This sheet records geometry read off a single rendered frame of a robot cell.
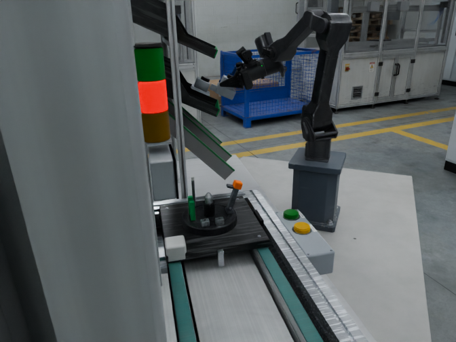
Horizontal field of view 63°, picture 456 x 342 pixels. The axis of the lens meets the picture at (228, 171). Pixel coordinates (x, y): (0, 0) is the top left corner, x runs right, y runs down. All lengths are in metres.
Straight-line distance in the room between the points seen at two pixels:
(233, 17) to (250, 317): 9.52
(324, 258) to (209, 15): 9.16
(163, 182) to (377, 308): 0.55
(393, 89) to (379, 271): 5.89
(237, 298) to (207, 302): 0.06
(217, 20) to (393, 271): 9.18
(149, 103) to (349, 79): 5.64
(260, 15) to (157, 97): 9.82
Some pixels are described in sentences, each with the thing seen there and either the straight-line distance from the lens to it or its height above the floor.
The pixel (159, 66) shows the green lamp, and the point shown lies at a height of 1.38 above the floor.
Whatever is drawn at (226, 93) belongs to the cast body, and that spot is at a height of 1.21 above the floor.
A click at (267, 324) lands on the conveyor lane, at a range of 0.76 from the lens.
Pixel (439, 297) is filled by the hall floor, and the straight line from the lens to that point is 2.45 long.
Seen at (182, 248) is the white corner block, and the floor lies 0.98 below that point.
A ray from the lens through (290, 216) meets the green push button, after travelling 0.98.
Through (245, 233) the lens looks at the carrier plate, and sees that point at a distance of 0.91.
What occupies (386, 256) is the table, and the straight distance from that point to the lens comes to 1.08.
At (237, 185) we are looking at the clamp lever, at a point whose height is 1.07.
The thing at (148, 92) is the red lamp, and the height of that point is 1.34.
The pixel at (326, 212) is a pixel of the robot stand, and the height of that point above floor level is 0.91.
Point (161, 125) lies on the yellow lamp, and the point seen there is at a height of 1.29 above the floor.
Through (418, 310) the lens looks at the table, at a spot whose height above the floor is 0.86.
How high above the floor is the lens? 1.45
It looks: 23 degrees down
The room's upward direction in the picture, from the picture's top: 1 degrees counter-clockwise
